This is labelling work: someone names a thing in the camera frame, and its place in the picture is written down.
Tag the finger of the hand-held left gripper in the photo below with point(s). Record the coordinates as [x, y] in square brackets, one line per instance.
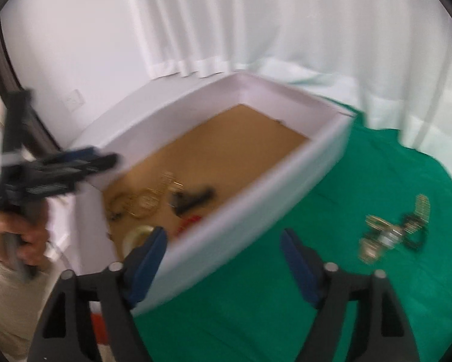
[48, 186]
[86, 162]

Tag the green velvet cloth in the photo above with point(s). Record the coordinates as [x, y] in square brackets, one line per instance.
[286, 332]

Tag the person's left hand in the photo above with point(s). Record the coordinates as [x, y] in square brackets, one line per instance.
[33, 237]

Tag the dark wrist watch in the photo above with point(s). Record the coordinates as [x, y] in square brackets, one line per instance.
[190, 198]

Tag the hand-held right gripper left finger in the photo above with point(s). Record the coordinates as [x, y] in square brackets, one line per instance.
[150, 262]

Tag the gold bangle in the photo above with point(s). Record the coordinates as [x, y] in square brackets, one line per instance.
[146, 214]

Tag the white wall socket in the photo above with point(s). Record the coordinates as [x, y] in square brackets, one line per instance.
[75, 100]

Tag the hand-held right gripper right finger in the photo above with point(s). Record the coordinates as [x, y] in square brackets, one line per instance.
[301, 271]

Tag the white curtain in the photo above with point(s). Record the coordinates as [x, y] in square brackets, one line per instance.
[286, 19]

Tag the red round ornament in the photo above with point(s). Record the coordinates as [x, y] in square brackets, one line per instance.
[190, 221]

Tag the dark wooden frame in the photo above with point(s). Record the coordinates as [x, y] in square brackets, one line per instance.
[25, 113]

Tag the white cardboard box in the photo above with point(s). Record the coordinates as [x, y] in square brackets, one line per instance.
[248, 203]

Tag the person's left forearm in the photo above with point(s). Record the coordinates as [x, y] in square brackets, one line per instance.
[10, 309]

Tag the pale jade bangle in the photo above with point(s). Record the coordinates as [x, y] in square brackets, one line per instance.
[129, 238]

